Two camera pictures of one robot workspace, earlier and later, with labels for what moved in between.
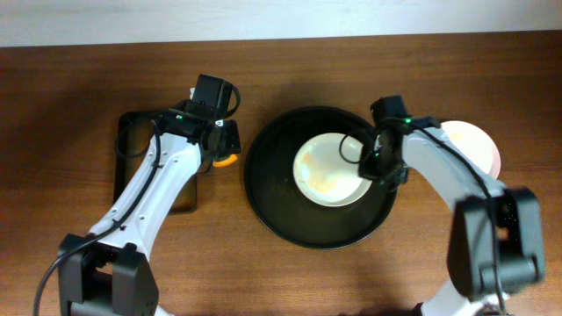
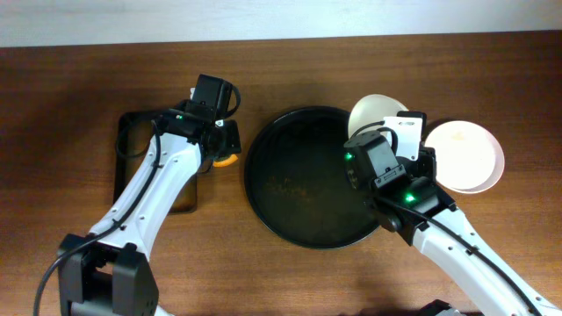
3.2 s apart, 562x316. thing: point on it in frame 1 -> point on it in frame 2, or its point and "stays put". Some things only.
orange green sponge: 226,162 stays put
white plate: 477,143 stays put
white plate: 326,169 -> 371,109
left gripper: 229,138 stays put
